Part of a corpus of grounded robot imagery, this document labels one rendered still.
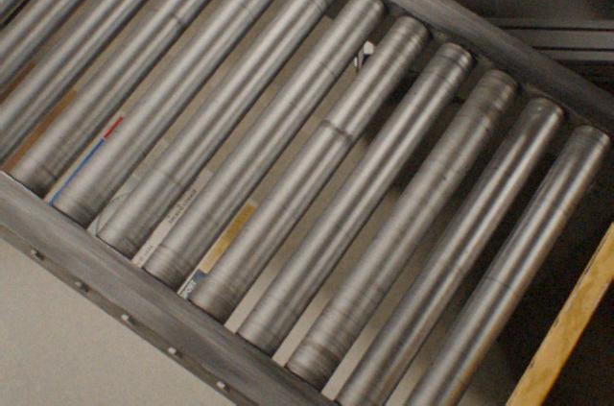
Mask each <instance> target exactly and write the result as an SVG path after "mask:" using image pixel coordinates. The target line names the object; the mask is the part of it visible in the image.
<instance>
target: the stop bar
mask: <svg viewBox="0 0 614 406"><path fill-rule="evenodd" d="M613 278H614V221H613V223H612V224H611V226H610V228H609V230H608V231H607V233H606V234H605V235H604V237H603V239H602V240H601V242H600V244H599V245H598V247H597V249H596V251H595V252H594V254H593V256H592V257H591V259H590V261H589V263H588V264H587V266H586V268H585V269H584V271H583V273H582V275H581V276H580V278H579V280H578V282H577V284H576V285H575V287H574V289H573V291H572V294H571V296H570V297H569V298H568V300H567V302H566V303H565V305H564V307H563V308H562V310H561V312H560V314H559V315H558V317H557V319H556V320H555V323H554V325H553V326H552V328H551V330H550V331H549V333H548V335H547V337H546V338H545V340H544V342H543V343H542V345H541V347H540V349H539V350H538V351H537V353H536V354H535V356H534V358H533V360H532V361H531V363H530V364H529V366H528V368H527V370H526V371H525V373H524V375H523V376H522V378H521V380H520V382H519V383H518V385H517V387H516V388H515V390H514V392H513V394H512V395H511V397H510V399H509V400H508V403H507V405H506V406H540V405H541V404H542V402H543V400H544V398H545V397H546V395H547V393H548V391H549V390H550V388H551V387H552V385H553V384H554V382H555V379H556V378H557V376H558V374H559V372H560V370H561V369H562V367H563V365H564V363H565V362H566V360H567V358H568V356H569V355H570V353H571V351H572V349H573V348H574V346H575V345H576V343H577V342H578V340H579V337H580V336H581V334H582V332H583V330H584V329H585V327H586V325H587V324H588V323H589V321H590V319H591V317H592V315H593V314H594V312H595V310H596V308H597V307H598V305H599V303H600V301H601V300H602V297H603V295H604V294H605V292H606V290H607V288H608V287H609V285H610V283H611V281H612V280H613Z"/></svg>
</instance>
